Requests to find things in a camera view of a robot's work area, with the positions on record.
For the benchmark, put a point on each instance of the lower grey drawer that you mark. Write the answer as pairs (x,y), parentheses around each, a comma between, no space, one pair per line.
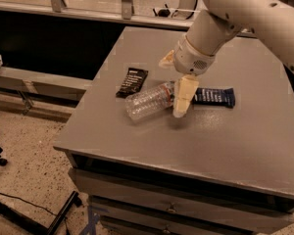
(163,222)

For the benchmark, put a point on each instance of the clear plastic water bottle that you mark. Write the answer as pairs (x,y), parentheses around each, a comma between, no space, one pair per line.
(145,103)

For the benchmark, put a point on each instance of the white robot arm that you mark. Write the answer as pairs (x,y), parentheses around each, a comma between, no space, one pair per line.
(271,21)

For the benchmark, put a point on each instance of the upper grey drawer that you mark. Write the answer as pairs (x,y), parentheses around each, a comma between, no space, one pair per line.
(214,210)

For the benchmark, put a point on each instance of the grey drawer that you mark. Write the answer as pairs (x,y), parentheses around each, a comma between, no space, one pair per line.
(214,210)
(163,222)

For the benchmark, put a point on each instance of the dark blue snack bar wrapper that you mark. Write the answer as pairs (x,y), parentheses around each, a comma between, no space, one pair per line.
(214,97)

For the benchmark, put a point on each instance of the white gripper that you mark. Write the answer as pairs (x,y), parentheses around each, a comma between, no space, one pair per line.
(191,59)

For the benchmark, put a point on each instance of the metal railing frame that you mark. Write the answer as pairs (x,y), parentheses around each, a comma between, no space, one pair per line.
(171,14)

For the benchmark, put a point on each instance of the grey metal bench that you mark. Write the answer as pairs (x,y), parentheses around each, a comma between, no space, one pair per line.
(47,87)

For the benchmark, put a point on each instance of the grey drawer cabinet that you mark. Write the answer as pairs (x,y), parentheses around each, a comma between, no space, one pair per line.
(244,154)

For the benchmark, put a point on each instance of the black snack bar wrapper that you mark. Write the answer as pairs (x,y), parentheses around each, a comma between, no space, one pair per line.
(132,82)

